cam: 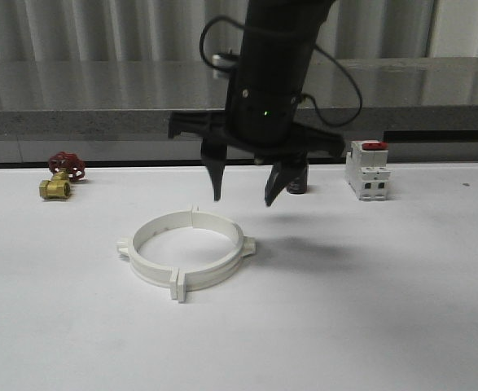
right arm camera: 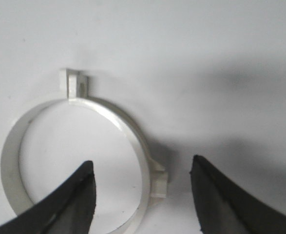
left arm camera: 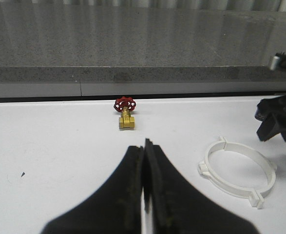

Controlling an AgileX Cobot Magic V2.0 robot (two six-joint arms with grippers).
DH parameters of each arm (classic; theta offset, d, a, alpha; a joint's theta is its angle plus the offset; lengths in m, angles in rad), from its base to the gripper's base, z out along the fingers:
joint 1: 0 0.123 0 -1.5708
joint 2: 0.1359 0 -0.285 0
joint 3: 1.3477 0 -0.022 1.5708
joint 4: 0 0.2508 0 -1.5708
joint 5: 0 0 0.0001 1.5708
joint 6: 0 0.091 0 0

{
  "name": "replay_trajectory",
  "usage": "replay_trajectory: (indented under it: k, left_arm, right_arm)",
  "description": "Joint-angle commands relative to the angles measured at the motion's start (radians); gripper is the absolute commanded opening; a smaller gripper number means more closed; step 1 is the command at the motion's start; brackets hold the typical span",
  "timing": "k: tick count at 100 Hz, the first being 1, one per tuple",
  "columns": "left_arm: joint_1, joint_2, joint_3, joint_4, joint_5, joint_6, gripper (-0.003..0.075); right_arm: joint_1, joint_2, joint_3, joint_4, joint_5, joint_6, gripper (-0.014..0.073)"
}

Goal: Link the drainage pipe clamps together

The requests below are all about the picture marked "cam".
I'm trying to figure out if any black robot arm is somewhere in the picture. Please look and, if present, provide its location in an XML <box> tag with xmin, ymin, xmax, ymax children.
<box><xmin>168</xmin><ymin>1</ymin><xmax>345</xmax><ymax>205</ymax></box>

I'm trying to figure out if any white circuit breaker red switch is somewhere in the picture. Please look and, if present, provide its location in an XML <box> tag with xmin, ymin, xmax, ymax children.
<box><xmin>345</xmin><ymin>140</ymin><xmax>391</xmax><ymax>201</ymax></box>

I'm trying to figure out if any black cable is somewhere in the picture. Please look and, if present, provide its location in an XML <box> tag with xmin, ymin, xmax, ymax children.
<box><xmin>199</xmin><ymin>15</ymin><xmax>364</xmax><ymax>127</ymax></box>

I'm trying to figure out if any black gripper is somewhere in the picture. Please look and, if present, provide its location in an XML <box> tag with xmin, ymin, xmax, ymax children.
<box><xmin>168</xmin><ymin>68</ymin><xmax>344</xmax><ymax>207</ymax></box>

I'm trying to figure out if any white half clamp piece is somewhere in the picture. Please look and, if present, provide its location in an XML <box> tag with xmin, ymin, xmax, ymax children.
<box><xmin>168</xmin><ymin>210</ymin><xmax>256</xmax><ymax>302</ymax></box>
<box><xmin>116</xmin><ymin>209</ymin><xmax>194</xmax><ymax>302</ymax></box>

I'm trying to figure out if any brass valve red handwheel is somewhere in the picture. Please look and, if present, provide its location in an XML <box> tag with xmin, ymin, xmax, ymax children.
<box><xmin>38</xmin><ymin>152</ymin><xmax>86</xmax><ymax>200</ymax></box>

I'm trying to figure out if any black cylindrical capacitor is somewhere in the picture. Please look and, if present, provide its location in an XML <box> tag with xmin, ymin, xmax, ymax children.
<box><xmin>286</xmin><ymin>161</ymin><xmax>309</xmax><ymax>195</ymax></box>

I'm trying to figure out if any grey stone counter ledge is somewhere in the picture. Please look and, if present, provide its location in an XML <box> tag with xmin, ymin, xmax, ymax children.
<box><xmin>0</xmin><ymin>58</ymin><xmax>478</xmax><ymax>142</ymax></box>

